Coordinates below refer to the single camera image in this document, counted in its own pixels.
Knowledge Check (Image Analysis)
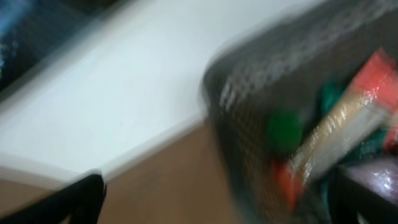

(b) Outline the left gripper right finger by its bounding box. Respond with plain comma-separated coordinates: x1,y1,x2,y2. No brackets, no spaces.
329,168,397,224

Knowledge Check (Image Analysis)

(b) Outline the red spaghetti packet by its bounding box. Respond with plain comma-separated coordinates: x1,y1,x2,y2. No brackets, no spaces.
272,48,397,210

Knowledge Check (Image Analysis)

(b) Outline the green lid jar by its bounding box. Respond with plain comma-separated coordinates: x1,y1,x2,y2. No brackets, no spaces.
266,109,303,156

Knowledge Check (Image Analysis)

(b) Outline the grey plastic basket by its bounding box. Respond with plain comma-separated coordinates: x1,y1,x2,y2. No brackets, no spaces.
203,0,397,223

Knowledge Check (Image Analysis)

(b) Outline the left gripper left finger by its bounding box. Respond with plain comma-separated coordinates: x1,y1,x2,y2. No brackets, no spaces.
1,174,106,224

